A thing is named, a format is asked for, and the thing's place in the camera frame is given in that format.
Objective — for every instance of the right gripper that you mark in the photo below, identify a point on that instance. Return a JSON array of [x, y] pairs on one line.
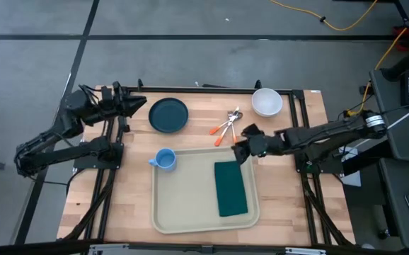
[[266, 145]]

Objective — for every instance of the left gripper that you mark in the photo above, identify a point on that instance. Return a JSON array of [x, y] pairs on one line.
[[114, 102]]

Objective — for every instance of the dark blue plate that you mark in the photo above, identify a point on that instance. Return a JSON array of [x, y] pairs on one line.
[[168, 115]]

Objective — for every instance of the white bowl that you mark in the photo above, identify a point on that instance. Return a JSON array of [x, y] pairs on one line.
[[267, 102]]

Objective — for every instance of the green cloth napkin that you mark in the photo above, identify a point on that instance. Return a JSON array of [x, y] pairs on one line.
[[230, 189]]

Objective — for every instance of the light blue mug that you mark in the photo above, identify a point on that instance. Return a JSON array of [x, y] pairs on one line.
[[165, 160]]

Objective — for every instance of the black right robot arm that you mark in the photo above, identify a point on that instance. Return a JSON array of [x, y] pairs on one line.
[[332, 134]]

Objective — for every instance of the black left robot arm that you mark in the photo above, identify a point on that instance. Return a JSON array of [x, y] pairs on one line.
[[56, 154]]

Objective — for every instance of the beige plastic tray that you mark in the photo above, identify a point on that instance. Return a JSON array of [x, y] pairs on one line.
[[187, 198]]

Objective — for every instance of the yellow power plug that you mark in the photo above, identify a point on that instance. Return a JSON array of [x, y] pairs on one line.
[[351, 113]]

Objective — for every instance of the black crossbar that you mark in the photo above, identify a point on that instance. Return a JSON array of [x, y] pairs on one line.
[[31, 248]]

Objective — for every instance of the red floor object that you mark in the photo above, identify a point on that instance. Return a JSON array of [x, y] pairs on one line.
[[408, 42]]

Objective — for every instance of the black aluminium table frame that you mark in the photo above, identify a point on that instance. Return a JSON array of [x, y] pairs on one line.
[[225, 90]]

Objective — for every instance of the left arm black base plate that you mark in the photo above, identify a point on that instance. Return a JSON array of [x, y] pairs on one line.
[[84, 161]]

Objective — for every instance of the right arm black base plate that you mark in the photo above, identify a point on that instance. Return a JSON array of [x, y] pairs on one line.
[[328, 168]]

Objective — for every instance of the grey depth camera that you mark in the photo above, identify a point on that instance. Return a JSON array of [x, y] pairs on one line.
[[207, 249]]

